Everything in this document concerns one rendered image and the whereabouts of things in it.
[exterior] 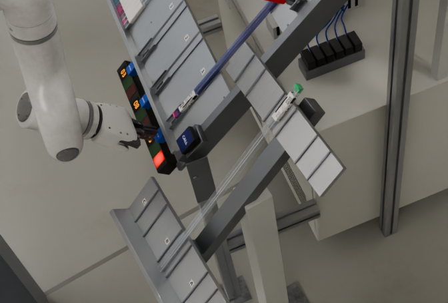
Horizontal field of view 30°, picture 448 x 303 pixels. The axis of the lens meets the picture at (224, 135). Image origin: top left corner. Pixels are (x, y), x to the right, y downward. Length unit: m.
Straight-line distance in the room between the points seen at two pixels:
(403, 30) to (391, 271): 0.93
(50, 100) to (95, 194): 1.13
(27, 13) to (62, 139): 0.29
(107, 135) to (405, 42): 0.66
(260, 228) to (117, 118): 0.40
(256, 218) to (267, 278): 0.29
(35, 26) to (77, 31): 1.66
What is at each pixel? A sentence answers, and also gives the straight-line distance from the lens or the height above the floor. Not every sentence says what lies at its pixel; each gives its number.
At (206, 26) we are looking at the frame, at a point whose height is 0.32.
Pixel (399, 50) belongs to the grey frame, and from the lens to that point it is 1.82.
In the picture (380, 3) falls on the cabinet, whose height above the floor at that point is 0.62.
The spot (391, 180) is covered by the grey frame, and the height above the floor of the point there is 0.32.
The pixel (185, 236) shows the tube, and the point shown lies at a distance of 1.67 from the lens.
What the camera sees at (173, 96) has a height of 0.75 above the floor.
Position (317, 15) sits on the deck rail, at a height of 1.02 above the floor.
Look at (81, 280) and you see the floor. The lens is 2.61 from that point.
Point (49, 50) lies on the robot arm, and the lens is 1.58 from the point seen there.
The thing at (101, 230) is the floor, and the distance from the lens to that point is 2.67.
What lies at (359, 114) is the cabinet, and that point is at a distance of 2.02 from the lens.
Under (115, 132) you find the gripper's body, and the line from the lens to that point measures 1.81.
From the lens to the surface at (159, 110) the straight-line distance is 1.94.
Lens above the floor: 2.27
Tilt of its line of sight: 55 degrees down
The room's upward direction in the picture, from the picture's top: 12 degrees counter-clockwise
